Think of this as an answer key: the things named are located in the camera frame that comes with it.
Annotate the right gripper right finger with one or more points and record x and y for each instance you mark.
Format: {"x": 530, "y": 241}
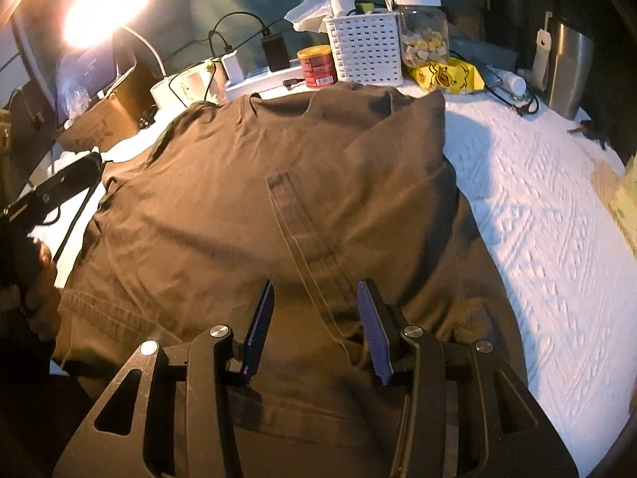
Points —
{"x": 378, "y": 328}

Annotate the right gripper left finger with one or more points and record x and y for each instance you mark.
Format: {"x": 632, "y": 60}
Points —
{"x": 255, "y": 327}

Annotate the dark brown t-shirt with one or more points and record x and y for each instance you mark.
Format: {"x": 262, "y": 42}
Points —
{"x": 315, "y": 192}

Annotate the left hand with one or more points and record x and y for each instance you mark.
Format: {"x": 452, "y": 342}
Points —
{"x": 41, "y": 300}

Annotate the brown cardboard box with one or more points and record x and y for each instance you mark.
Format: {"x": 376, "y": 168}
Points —
{"x": 101, "y": 94}

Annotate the laptop screen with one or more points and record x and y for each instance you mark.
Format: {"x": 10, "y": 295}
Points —
{"x": 68, "y": 48}

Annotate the white textured bed cover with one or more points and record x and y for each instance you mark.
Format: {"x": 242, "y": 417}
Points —
{"x": 566, "y": 268}

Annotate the white bear mug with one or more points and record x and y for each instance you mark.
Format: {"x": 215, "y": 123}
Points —
{"x": 179, "y": 90}

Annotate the white desk lamp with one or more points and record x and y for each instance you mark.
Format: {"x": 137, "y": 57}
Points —
{"x": 144, "y": 44}

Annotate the white power strip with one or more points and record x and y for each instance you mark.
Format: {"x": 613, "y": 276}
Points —
{"x": 262, "y": 80}

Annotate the white charger plug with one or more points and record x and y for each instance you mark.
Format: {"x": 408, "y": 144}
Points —
{"x": 232, "y": 68}

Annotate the yellow duck snack bag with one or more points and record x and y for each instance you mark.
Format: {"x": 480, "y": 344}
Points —
{"x": 454, "y": 77}

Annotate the red can yellow lid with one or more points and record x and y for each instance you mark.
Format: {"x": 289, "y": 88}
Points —
{"x": 318, "y": 69}

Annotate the smartphone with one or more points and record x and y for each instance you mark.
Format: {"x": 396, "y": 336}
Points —
{"x": 485, "y": 77}

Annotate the white plastic perforated basket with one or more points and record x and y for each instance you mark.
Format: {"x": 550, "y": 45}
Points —
{"x": 365, "y": 48}

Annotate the white small bottle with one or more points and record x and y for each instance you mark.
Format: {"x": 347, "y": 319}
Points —
{"x": 514, "y": 84}

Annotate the black power adapter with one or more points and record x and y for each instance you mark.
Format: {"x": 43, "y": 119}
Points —
{"x": 275, "y": 51}

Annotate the black keys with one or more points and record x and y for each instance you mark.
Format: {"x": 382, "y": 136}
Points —
{"x": 588, "y": 129}

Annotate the white tag on tumbler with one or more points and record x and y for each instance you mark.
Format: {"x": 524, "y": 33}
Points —
{"x": 543, "y": 47}

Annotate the clear jar white lid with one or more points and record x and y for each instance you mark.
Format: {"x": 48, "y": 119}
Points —
{"x": 423, "y": 32}

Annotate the stainless steel tumbler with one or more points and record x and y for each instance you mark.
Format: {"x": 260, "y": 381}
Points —
{"x": 569, "y": 64}

